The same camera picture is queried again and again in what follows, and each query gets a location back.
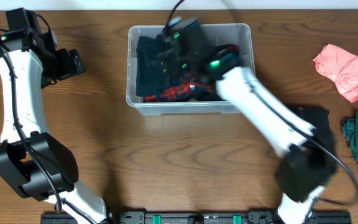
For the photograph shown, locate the red plaid flannel shirt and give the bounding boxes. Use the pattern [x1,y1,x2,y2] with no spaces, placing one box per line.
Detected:
[140,70,221,103]

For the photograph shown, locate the black shirt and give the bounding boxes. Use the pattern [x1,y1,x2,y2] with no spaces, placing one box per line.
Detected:
[136,34,172,97]

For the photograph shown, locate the black garment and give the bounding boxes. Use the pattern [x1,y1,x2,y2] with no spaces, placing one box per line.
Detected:
[289,105,336,155]

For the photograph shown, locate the pink garment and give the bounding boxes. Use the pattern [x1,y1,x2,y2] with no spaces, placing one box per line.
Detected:
[313,44,358,103]

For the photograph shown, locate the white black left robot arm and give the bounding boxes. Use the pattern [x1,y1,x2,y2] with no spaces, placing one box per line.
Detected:
[0,8,113,223]

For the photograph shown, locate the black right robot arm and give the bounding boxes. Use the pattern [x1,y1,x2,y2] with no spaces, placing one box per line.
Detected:
[162,17,337,223]

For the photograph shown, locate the clear plastic storage container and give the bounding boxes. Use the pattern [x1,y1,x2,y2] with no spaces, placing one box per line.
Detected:
[126,23,255,116]

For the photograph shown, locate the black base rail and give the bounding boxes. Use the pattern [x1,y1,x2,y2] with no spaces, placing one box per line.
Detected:
[40,211,352,224]

